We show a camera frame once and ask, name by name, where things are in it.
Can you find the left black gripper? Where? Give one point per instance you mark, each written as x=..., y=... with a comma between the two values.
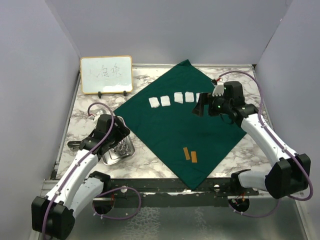
x=122, y=131

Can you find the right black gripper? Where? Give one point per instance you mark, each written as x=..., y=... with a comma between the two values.
x=205, y=99

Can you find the white gauze pad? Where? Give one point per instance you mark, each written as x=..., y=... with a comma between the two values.
x=178, y=97
x=165, y=101
x=189, y=97
x=197, y=96
x=154, y=102

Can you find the orange indicator strip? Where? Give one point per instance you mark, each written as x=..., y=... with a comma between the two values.
x=186, y=153
x=194, y=157

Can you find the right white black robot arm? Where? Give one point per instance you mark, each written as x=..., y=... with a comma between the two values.
x=289, y=172

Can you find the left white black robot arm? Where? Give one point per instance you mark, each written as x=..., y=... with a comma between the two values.
x=56, y=212

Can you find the green surgical drape cloth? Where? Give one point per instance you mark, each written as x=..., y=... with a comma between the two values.
x=160, y=134

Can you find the pile of steel instruments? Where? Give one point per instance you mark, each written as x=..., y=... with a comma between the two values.
x=122, y=148

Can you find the stainless steel instrument tray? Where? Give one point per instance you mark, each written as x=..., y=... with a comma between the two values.
x=111, y=158

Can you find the black whiteboard stand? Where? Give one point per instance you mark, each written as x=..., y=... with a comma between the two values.
x=125, y=93

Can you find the small framed whiteboard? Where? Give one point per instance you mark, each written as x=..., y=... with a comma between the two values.
x=106, y=74

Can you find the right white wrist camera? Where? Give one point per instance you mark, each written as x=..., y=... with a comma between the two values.
x=219, y=88

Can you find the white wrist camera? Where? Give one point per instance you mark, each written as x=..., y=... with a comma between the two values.
x=219, y=88
x=96, y=115

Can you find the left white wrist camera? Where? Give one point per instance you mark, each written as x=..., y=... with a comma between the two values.
x=96, y=115

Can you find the black mounting base rail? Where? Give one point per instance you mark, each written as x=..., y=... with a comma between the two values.
x=220, y=187

